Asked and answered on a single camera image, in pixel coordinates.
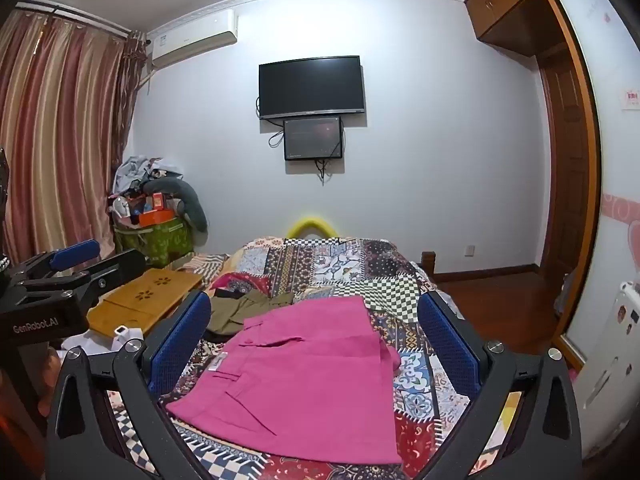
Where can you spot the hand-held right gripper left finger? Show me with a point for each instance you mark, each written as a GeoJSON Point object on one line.
{"type": "Point", "coordinates": [177, 345]}

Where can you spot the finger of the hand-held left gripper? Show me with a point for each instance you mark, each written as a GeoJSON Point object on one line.
{"type": "Point", "coordinates": [117, 265]}
{"type": "Point", "coordinates": [75, 252]}

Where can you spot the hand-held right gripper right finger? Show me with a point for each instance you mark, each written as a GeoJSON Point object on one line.
{"type": "Point", "coordinates": [447, 345]}

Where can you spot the pink pants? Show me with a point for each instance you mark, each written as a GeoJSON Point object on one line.
{"type": "Point", "coordinates": [300, 375]}

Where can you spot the olive green pants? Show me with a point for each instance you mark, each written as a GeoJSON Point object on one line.
{"type": "Point", "coordinates": [237, 312]}

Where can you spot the wooden lap desk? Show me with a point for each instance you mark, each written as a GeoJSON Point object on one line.
{"type": "Point", "coordinates": [145, 295]}

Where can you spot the white plastic object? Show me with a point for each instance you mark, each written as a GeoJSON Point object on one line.
{"type": "Point", "coordinates": [127, 335]}

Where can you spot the white cloth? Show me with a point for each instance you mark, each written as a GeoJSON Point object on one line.
{"type": "Point", "coordinates": [90, 347]}

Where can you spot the orange box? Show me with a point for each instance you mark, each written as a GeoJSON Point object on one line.
{"type": "Point", "coordinates": [156, 217]}

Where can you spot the black cloth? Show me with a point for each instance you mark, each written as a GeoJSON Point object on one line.
{"type": "Point", "coordinates": [227, 295]}

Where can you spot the yellow bed sheet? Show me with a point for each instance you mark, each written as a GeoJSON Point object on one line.
{"type": "Point", "coordinates": [510, 410]}

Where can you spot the pile of pale clothes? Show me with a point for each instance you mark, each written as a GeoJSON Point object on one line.
{"type": "Point", "coordinates": [140, 172]}

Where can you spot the grey neck pillow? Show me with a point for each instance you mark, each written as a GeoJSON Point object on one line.
{"type": "Point", "coordinates": [192, 205]}

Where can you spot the striped pink curtain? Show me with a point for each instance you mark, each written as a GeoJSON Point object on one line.
{"type": "Point", "coordinates": [60, 135]}

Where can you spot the grey bag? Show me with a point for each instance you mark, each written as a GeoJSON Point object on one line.
{"type": "Point", "coordinates": [565, 297]}

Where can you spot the patchwork printed blanket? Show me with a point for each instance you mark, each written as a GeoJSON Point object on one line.
{"type": "Point", "coordinates": [345, 270]}

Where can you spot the pink object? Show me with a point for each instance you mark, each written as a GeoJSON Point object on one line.
{"type": "Point", "coordinates": [574, 375]}

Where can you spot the white appliance with stickers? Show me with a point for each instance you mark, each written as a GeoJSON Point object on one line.
{"type": "Point", "coordinates": [612, 375]}

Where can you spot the brown wooden door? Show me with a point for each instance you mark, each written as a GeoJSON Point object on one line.
{"type": "Point", "coordinates": [565, 170]}

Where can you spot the white air conditioner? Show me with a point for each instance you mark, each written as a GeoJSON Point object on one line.
{"type": "Point", "coordinates": [192, 35]}

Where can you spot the white wardrobe door pink hearts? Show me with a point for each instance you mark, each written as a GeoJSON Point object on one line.
{"type": "Point", "coordinates": [615, 170]}

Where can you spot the red white sticker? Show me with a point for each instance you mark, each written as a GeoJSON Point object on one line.
{"type": "Point", "coordinates": [632, 99]}

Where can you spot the wooden overhead cabinet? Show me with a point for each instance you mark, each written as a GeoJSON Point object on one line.
{"type": "Point", "coordinates": [505, 0]}

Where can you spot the wooden bed post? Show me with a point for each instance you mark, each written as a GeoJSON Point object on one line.
{"type": "Point", "coordinates": [428, 265]}

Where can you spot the small black wall monitor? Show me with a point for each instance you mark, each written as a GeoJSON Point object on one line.
{"type": "Point", "coordinates": [314, 138]}

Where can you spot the white curtain rail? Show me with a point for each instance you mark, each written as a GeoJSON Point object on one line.
{"type": "Point", "coordinates": [75, 14]}

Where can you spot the black wall television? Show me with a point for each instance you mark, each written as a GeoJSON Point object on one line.
{"type": "Point", "coordinates": [311, 87]}

